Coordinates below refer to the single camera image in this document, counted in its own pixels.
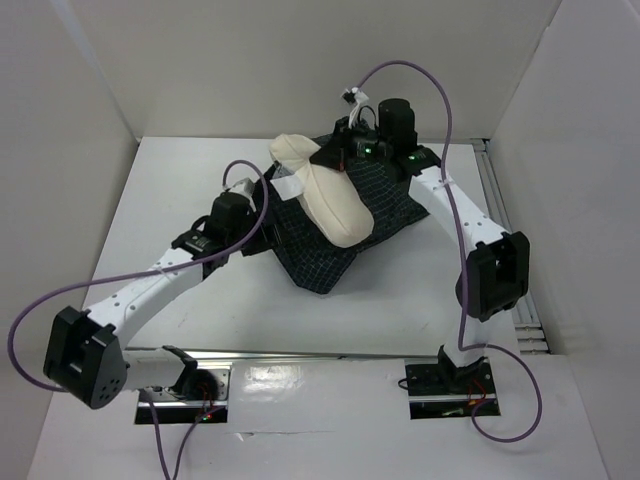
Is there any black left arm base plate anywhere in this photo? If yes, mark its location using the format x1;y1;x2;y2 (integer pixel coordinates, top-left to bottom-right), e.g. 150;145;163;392
134;363;231;425

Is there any aluminium front rail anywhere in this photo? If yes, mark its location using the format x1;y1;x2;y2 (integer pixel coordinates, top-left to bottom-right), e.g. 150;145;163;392
124;348;441;364

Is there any cream white pillow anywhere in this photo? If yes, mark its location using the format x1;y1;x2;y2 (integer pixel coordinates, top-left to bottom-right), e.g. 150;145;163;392
269;134;374;248

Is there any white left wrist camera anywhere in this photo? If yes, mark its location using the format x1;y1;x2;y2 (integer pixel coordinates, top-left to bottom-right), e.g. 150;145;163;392
223;177;255;200

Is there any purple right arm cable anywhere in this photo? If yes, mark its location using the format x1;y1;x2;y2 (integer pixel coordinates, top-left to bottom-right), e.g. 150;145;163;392
357;60;544;444

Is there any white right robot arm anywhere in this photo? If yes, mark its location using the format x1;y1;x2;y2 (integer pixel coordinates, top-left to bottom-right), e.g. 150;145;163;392
311;98;530;392

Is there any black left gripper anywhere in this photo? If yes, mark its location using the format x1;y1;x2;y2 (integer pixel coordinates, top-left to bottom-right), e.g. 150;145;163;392
226;200;291;257

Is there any aluminium side rail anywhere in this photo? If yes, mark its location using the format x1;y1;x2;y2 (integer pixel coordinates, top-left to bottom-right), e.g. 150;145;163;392
473;139;551;356

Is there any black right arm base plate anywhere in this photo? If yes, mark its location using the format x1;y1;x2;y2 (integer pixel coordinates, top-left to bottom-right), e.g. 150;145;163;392
397;359;501;420

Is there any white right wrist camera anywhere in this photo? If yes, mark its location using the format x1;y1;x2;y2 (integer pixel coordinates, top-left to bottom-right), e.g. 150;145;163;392
341;87;369;128

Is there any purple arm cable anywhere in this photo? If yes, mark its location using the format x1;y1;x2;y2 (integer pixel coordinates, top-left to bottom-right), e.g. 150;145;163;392
357;60;544;444
7;159;274;479

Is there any dark plaid pillowcase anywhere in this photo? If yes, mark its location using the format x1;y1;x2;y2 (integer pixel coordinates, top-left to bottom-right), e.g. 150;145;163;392
265;134;428;294

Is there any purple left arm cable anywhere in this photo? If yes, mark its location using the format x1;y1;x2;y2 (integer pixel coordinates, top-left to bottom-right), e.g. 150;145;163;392
7;159;274;479

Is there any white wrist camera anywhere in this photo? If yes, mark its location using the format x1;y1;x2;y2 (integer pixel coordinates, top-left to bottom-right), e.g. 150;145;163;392
341;87;369;128
223;177;255;200

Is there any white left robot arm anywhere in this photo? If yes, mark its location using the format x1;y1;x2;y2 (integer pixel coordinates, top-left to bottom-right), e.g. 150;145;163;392
43;179;268;410

